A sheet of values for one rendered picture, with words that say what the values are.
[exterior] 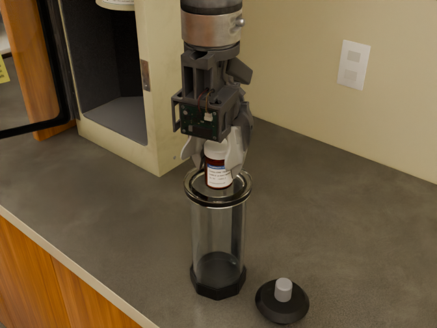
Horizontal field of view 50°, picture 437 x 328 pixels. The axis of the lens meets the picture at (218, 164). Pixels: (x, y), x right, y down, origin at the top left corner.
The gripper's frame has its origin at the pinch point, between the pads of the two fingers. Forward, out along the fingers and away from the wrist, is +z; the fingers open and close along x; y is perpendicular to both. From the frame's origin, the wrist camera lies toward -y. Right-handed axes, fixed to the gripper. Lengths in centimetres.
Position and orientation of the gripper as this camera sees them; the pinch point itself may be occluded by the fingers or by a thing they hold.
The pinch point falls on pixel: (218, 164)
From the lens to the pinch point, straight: 71.3
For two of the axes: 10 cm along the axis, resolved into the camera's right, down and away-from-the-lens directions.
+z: 0.0, 8.3, 5.6
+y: -4.1, 5.1, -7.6
